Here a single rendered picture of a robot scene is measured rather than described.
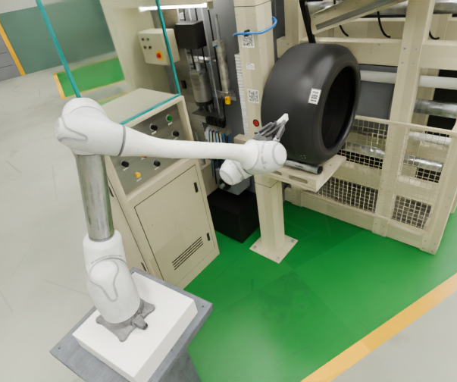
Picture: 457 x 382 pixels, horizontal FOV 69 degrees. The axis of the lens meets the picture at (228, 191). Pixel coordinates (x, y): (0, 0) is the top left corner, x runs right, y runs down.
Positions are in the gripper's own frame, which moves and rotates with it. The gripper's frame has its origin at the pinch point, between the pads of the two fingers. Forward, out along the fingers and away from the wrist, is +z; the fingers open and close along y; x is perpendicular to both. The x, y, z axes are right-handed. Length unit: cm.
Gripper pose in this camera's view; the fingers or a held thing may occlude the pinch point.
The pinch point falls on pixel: (283, 120)
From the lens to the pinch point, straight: 151.5
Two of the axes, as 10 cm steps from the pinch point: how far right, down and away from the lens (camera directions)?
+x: 2.3, 7.1, 6.6
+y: -7.6, -2.9, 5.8
